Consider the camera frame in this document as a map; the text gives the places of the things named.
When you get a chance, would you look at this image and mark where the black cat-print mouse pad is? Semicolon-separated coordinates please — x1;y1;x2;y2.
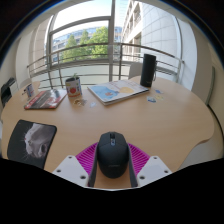
6;119;58;170

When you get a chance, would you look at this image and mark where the metal balcony railing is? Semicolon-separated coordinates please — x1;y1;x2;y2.
26;42;185;88

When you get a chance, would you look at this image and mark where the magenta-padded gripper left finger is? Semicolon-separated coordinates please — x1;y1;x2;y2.
52;142;100;188

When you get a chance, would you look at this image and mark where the black computer mouse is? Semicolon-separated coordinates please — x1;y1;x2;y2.
96;131;130;179

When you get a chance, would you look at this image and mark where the blue and white mug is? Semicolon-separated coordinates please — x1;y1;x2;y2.
23;83;36;98

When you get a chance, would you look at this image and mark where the black cylindrical bottle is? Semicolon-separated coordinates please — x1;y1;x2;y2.
139;53;157;88

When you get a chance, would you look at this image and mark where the light blue picture book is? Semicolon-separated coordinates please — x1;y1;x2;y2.
87;79;150;106

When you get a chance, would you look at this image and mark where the red and blue magazine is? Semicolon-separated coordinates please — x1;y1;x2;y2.
23;88;68;111

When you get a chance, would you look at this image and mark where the white chair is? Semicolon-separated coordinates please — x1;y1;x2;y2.
128;61;144;80
18;77;34;90

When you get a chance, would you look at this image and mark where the white and red plant pot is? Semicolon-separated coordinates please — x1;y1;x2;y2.
65;73;83;98

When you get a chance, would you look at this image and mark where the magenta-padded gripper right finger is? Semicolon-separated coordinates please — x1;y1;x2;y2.
127;143;173;188

